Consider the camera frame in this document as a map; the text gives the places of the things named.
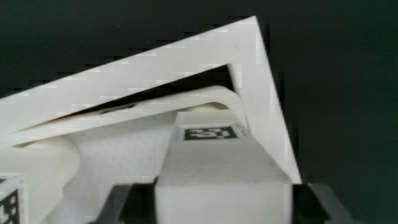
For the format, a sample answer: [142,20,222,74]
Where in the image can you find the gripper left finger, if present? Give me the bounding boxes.
[87,183,157,224]

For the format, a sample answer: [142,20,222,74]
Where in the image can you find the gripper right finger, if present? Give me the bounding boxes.
[292,183,363,224]

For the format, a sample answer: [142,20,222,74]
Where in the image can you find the white desk leg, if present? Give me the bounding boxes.
[0,137,80,224]
[155,104,292,224]

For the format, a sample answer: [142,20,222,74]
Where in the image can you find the white desk top tray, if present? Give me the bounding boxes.
[0,86,244,224]

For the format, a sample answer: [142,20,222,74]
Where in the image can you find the white right border bar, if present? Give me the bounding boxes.
[229,17,302,184]

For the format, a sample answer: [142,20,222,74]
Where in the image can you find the white border bar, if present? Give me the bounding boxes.
[229,17,302,184]
[0,17,260,135]

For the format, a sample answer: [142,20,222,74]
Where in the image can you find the white front border bar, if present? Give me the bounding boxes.
[0,17,260,135]

